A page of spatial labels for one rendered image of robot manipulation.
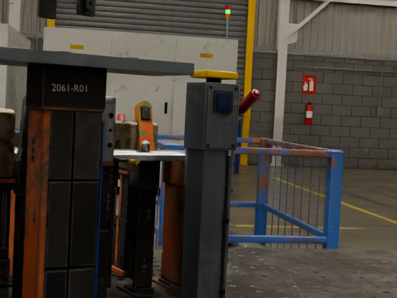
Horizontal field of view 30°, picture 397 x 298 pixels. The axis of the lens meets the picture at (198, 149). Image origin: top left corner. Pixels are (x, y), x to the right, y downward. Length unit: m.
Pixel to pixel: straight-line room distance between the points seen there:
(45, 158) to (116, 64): 0.17
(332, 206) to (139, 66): 2.27
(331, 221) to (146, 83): 6.12
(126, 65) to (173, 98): 8.14
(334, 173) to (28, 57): 2.38
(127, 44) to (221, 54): 1.17
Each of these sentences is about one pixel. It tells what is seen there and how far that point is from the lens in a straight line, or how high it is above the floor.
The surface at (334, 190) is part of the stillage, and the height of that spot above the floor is 0.77.
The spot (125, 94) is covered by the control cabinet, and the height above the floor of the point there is 1.23.
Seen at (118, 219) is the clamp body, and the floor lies 0.83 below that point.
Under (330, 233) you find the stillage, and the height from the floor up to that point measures 0.58.
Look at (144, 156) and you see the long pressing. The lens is 1.47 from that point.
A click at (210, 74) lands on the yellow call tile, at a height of 1.15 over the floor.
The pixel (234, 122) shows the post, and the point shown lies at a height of 1.08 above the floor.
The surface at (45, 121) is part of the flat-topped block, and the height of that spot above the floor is 1.07.
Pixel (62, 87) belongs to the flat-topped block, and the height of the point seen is 1.12.
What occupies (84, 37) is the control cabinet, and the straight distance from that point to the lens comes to 9.18.
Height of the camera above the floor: 1.09
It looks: 3 degrees down
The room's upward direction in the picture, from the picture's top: 3 degrees clockwise
